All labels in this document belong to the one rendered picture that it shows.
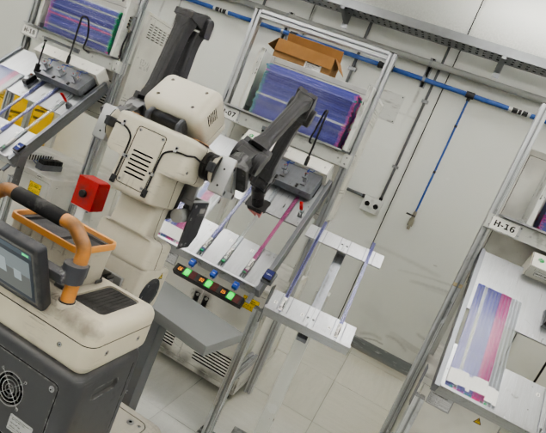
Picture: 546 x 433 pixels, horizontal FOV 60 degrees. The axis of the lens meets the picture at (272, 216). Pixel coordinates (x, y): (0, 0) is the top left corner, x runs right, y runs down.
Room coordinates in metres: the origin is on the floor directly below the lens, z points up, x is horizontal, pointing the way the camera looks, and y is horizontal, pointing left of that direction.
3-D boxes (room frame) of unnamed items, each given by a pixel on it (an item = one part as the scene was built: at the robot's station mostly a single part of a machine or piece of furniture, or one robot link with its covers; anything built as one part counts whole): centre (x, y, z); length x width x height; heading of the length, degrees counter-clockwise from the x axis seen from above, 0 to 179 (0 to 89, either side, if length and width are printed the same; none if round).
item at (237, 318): (2.59, 0.09, 0.31); 0.70 x 0.65 x 0.62; 73
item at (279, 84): (2.45, 0.06, 1.52); 0.51 x 0.13 x 0.27; 73
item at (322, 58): (2.77, 0.08, 1.82); 0.68 x 0.30 x 0.20; 73
